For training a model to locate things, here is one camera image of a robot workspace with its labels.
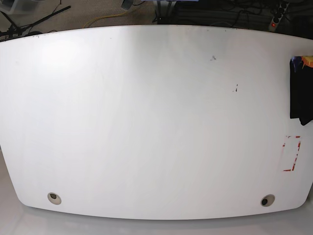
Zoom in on yellow cable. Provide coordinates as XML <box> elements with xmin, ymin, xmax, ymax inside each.
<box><xmin>84</xmin><ymin>11</ymin><xmax>130</xmax><ymax>29</ymax></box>

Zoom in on table grommet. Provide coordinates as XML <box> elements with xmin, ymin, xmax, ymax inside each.
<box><xmin>47</xmin><ymin>192</ymin><xmax>62</xmax><ymax>205</ymax></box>
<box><xmin>261</xmin><ymin>194</ymin><xmax>275</xmax><ymax>207</ymax></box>

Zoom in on right table grommet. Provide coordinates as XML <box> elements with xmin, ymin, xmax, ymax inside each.
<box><xmin>261</xmin><ymin>194</ymin><xmax>275</xmax><ymax>207</ymax></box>

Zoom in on black tripod legs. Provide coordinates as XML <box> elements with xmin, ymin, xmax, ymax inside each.
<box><xmin>0</xmin><ymin>4</ymin><xmax>71</xmax><ymax>41</ymax></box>

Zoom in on red tape marking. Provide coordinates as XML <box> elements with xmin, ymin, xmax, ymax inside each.
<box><xmin>280</xmin><ymin>136</ymin><xmax>301</xmax><ymax>172</ymax></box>

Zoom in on left table grommet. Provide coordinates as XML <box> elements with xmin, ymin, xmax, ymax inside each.
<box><xmin>47</xmin><ymin>192</ymin><xmax>62</xmax><ymax>205</ymax></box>

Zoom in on black T-shirt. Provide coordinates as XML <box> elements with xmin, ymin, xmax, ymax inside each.
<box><xmin>290</xmin><ymin>56</ymin><xmax>313</xmax><ymax>126</ymax></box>

